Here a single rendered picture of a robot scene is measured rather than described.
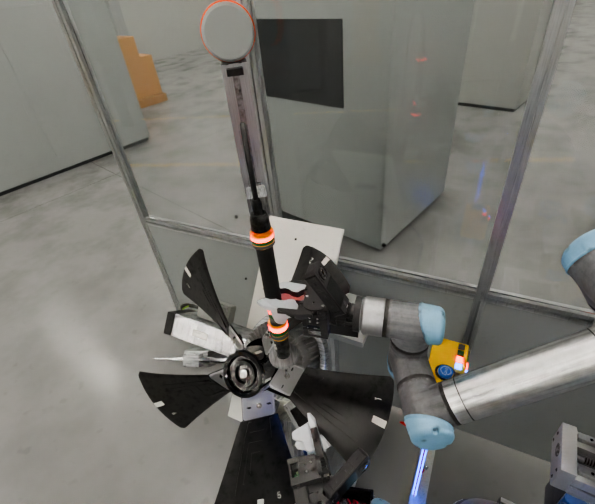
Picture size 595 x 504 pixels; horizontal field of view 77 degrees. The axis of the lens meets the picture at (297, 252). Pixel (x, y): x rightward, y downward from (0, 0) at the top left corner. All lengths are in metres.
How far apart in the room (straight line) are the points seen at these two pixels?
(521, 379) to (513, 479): 1.62
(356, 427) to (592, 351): 0.49
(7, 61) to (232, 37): 4.91
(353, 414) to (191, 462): 1.49
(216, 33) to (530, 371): 1.12
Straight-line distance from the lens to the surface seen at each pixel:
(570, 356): 0.72
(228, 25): 1.27
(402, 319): 0.73
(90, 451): 2.61
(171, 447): 2.41
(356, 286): 1.68
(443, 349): 1.24
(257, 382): 0.99
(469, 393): 0.72
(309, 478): 0.87
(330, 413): 0.96
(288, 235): 1.23
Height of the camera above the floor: 2.02
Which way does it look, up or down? 37 degrees down
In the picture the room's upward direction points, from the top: 7 degrees counter-clockwise
